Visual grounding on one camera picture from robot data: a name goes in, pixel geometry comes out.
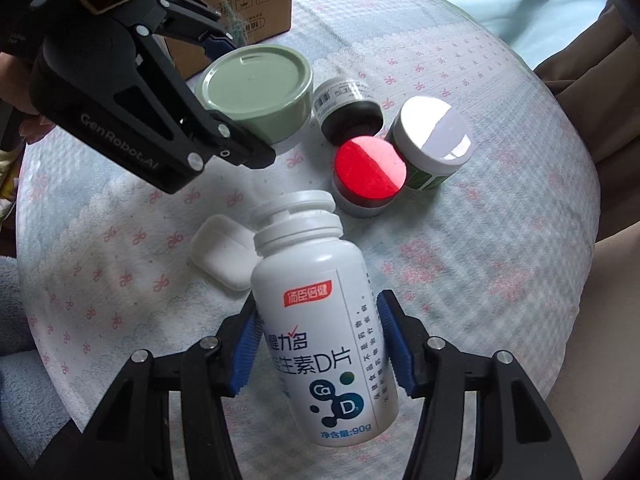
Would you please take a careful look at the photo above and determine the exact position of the white supplement bottle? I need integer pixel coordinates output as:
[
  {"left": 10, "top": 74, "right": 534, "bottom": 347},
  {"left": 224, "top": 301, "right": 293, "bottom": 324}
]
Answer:
[{"left": 250, "top": 191, "right": 399, "bottom": 447}]

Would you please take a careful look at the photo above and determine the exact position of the brown cloth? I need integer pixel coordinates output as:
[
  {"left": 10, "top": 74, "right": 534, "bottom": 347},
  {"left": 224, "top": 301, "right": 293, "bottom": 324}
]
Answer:
[{"left": 532, "top": 7, "right": 640, "bottom": 241}]

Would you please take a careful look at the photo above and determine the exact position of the red lidded jar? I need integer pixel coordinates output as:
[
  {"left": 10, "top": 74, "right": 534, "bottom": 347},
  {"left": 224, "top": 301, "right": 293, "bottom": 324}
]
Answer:
[{"left": 332, "top": 136, "right": 408, "bottom": 218}]

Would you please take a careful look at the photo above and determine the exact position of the pink patterned bed sheet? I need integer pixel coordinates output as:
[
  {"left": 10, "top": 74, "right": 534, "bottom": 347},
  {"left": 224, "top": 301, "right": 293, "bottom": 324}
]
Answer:
[{"left": 15, "top": 0, "right": 601, "bottom": 461}]

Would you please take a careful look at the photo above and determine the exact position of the white lidded jar green label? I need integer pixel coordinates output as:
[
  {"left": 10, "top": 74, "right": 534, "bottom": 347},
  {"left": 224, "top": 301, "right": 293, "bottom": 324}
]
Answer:
[{"left": 385, "top": 96, "right": 474, "bottom": 192}]

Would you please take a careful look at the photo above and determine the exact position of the light blue fleece blanket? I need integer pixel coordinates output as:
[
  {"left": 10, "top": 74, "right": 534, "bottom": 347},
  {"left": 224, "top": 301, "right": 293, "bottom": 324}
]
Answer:
[{"left": 0, "top": 255, "right": 86, "bottom": 441}]

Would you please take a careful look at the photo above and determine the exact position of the small black bottle white label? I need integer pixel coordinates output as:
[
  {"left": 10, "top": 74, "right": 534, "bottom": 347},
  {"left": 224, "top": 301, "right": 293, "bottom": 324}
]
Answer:
[{"left": 312, "top": 77, "right": 383, "bottom": 143}]

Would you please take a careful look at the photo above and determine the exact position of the cardboard box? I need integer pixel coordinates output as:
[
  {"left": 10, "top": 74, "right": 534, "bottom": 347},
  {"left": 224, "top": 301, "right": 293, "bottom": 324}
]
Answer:
[{"left": 165, "top": 0, "right": 293, "bottom": 81}]

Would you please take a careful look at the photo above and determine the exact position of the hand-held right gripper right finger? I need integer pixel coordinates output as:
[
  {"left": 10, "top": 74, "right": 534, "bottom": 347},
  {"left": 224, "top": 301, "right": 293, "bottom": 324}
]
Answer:
[{"left": 378, "top": 289, "right": 567, "bottom": 480}]

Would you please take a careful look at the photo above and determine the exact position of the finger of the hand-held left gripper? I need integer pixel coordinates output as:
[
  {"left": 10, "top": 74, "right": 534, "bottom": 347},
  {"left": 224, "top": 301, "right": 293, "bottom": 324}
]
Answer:
[
  {"left": 144, "top": 0, "right": 237, "bottom": 57},
  {"left": 75, "top": 24, "right": 277, "bottom": 195}
]

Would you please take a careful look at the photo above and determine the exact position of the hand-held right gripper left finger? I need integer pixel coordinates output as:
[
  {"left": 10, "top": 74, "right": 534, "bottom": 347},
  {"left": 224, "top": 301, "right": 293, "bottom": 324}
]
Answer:
[{"left": 82, "top": 294, "right": 264, "bottom": 480}]

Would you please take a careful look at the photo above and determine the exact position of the white earbuds case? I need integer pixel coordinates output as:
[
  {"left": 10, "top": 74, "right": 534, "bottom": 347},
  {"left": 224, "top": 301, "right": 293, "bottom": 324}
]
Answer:
[{"left": 190, "top": 215, "right": 258, "bottom": 293}]

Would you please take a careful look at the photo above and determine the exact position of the person's left hand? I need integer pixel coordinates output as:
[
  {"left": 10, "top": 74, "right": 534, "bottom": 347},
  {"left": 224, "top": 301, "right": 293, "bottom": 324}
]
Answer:
[{"left": 0, "top": 50, "right": 53, "bottom": 153}]

